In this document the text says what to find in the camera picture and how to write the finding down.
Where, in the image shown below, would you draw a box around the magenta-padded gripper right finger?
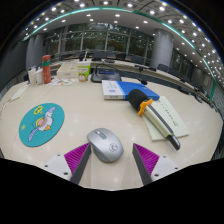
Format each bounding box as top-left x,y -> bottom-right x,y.
131,143 -> 181,186

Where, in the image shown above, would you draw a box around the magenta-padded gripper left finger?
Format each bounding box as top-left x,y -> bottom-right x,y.
42,142 -> 92,185

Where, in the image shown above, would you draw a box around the silver grey computer mouse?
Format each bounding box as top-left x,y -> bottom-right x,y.
86,127 -> 125,164

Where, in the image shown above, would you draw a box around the round teal cartoon mouse pad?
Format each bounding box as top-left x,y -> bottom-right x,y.
18,102 -> 66,148

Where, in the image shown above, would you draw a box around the pale green paper booklet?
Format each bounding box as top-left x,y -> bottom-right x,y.
143,95 -> 190,142

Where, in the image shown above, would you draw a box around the blue and white book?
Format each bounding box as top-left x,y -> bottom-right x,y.
101,79 -> 160,101

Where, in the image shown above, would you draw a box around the colourful printed sheet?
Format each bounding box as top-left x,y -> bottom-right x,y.
46,78 -> 77,87

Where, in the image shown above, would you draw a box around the black gooseneck microphone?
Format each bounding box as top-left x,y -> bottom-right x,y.
120,74 -> 149,86

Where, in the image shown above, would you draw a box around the white paper cup green print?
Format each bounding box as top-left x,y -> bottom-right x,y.
76,60 -> 92,83

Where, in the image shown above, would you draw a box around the black conference microphone console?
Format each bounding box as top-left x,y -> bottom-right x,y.
90,63 -> 122,84

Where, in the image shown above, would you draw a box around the white paper booklet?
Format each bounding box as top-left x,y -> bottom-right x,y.
9,84 -> 30,102

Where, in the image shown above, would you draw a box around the beige cardboard box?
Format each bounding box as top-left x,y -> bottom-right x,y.
55,63 -> 80,80

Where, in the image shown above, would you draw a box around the red and white leaflet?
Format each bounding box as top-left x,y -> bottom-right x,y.
0,99 -> 11,121

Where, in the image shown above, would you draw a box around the white lidded cup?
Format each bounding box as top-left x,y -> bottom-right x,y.
35,67 -> 45,85

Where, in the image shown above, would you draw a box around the dark office chairs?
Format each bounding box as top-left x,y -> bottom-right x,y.
64,49 -> 211,101

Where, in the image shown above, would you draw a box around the red bottle with green band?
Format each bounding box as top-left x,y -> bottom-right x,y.
41,54 -> 52,85

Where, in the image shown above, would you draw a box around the tall white cup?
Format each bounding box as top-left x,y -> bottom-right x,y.
27,66 -> 38,85

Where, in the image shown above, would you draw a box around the ceiling lights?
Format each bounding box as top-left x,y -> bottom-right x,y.
21,0 -> 224,76

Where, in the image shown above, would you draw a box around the handheld microphone with orange ring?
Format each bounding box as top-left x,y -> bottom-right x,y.
127,88 -> 182,151

